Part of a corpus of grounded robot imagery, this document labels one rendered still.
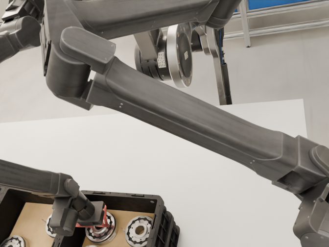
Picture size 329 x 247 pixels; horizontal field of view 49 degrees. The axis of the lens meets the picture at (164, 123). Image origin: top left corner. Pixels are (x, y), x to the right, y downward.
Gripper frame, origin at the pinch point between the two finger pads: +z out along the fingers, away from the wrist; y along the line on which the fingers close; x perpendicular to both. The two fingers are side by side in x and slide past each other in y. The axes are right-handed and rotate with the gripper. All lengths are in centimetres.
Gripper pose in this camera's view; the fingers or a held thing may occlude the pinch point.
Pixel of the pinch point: (98, 224)
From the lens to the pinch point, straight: 120.6
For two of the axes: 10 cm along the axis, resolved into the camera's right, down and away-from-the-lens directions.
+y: 9.5, -1.0, -2.8
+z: 2.8, 6.2, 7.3
